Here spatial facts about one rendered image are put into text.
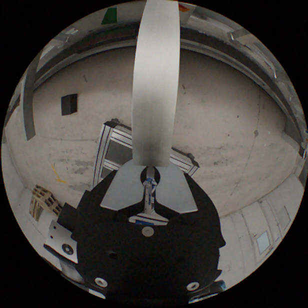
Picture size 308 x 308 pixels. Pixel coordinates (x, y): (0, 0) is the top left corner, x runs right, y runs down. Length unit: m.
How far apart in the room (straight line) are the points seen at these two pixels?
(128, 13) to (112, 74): 0.81
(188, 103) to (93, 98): 0.85
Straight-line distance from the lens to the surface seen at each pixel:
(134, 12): 0.30
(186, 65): 1.02
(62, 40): 0.41
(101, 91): 1.05
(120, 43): 0.94
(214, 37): 0.35
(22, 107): 0.25
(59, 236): 0.33
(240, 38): 0.36
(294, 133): 2.70
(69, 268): 0.47
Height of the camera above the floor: 0.94
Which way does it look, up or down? 60 degrees down
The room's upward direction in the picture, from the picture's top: 180 degrees clockwise
